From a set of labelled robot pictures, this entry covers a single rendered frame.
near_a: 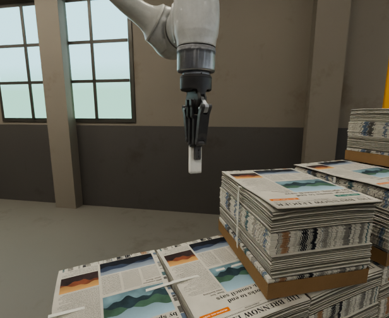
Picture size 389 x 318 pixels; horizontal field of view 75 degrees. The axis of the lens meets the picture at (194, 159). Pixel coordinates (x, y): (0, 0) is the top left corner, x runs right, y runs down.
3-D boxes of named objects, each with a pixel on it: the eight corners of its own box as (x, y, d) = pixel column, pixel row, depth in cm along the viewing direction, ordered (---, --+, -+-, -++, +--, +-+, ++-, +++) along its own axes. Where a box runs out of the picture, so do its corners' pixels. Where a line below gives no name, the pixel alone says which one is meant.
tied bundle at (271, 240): (217, 230, 97) (218, 171, 92) (287, 223, 103) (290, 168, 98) (265, 302, 60) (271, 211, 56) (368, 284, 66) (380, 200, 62)
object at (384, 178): (292, 166, 102) (292, 163, 102) (341, 160, 113) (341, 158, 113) (393, 192, 69) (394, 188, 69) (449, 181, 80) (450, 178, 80)
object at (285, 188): (221, 173, 91) (221, 170, 90) (293, 169, 97) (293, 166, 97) (275, 212, 55) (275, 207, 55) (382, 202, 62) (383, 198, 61)
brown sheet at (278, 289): (217, 229, 96) (218, 218, 95) (286, 222, 102) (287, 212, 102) (266, 300, 60) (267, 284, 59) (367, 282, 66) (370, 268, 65)
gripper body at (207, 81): (218, 72, 57) (217, 114, 59) (203, 77, 65) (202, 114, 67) (187, 70, 55) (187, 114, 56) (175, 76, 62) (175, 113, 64)
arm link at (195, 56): (205, 54, 65) (204, 79, 66) (171, 51, 61) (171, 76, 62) (223, 46, 56) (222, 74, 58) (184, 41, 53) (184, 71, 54)
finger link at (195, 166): (200, 144, 63) (201, 145, 63) (200, 172, 65) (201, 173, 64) (189, 145, 62) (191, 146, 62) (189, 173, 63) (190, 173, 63)
